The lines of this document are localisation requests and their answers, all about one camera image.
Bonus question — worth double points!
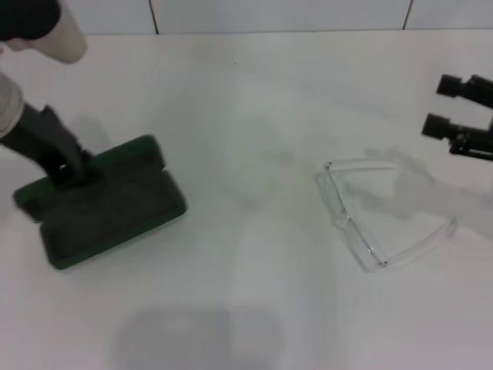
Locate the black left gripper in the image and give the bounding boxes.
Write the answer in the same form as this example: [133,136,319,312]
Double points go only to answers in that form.
[0,102,97,190]

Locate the green glasses case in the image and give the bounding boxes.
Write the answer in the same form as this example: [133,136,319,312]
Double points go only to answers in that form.
[12,133,189,272]

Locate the clear plastic glasses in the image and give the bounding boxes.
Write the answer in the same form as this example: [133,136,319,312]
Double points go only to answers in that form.
[315,156,459,274]

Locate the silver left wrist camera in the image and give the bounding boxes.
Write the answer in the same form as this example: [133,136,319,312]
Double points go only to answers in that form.
[0,0,89,65]

